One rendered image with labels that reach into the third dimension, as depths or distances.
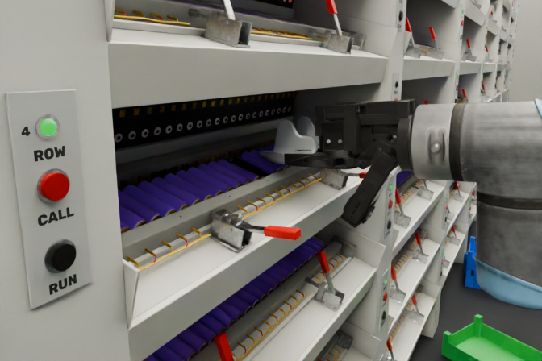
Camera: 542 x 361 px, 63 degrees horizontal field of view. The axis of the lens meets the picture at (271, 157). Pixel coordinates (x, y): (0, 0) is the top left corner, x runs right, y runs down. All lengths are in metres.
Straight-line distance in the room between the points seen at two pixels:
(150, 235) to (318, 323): 0.38
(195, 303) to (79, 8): 0.26
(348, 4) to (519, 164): 0.47
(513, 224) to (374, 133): 0.18
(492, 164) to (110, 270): 0.38
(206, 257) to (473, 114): 0.32
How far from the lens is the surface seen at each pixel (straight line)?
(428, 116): 0.53
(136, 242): 0.41
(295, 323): 0.71
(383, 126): 0.57
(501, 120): 0.52
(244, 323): 0.64
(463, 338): 1.79
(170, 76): 0.35
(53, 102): 0.28
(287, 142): 0.60
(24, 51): 0.27
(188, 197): 0.50
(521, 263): 0.54
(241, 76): 0.43
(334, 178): 0.68
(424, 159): 0.53
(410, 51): 1.08
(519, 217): 0.52
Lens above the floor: 0.94
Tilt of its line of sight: 12 degrees down
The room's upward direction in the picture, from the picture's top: straight up
